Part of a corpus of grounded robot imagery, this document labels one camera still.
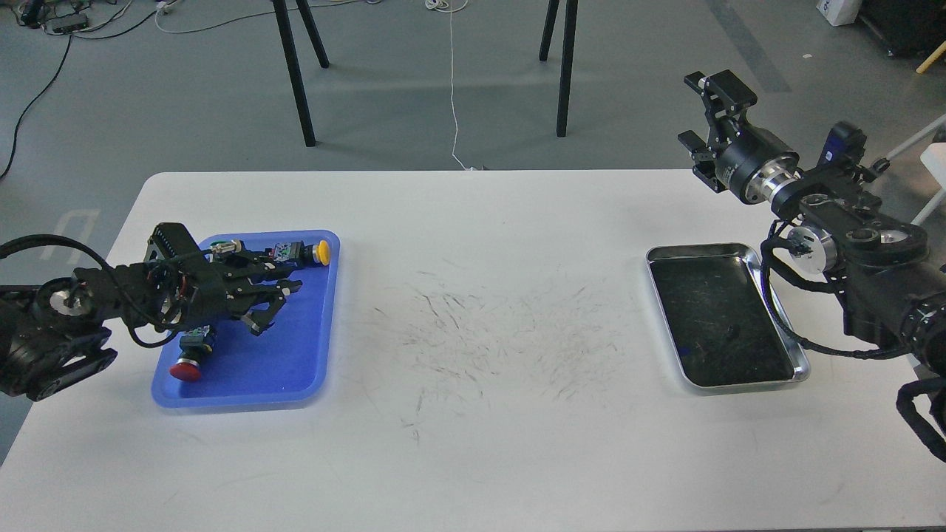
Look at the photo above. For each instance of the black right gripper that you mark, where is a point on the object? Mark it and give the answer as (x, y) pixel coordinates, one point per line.
(753, 161)

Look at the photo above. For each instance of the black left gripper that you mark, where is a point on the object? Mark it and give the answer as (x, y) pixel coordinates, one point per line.
(247, 286)

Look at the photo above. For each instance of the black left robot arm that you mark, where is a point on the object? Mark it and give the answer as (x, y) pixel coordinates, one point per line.
(54, 336)

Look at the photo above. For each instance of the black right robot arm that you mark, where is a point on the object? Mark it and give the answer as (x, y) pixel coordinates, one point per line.
(831, 236)

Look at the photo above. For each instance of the silver industrial part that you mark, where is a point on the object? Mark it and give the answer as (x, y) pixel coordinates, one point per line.
(223, 248)

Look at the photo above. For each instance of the blue plastic tray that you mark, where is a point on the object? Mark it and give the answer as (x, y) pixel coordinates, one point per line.
(283, 365)

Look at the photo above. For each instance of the silver metal tray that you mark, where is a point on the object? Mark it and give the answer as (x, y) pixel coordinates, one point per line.
(724, 337)

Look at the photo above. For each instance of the white box on floor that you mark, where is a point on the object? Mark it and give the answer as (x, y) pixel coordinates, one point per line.
(839, 12)

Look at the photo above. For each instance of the black tripod legs right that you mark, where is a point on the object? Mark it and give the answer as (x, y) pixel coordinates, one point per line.
(567, 60)

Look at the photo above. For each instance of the black tripod legs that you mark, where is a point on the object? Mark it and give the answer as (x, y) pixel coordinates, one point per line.
(292, 60)
(567, 60)

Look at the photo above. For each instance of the black tripod legs left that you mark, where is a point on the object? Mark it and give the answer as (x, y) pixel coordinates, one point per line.
(292, 60)

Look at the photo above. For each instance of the yellow push button switch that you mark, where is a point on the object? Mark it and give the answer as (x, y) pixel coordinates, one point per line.
(299, 255)

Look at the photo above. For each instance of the red push button switch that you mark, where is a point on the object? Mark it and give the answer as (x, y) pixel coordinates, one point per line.
(196, 346)

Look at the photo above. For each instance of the white chair frame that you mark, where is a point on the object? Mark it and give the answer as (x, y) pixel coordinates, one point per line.
(933, 158)

